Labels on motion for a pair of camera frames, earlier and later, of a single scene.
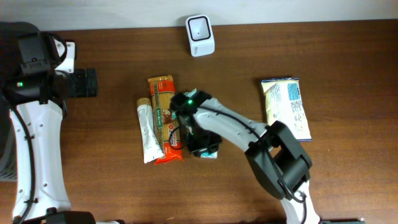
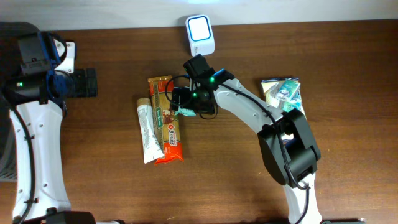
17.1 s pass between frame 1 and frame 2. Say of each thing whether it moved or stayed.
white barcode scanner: stayed
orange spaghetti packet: stayed
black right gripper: moved
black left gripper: stayed
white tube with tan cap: stayed
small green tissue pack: moved
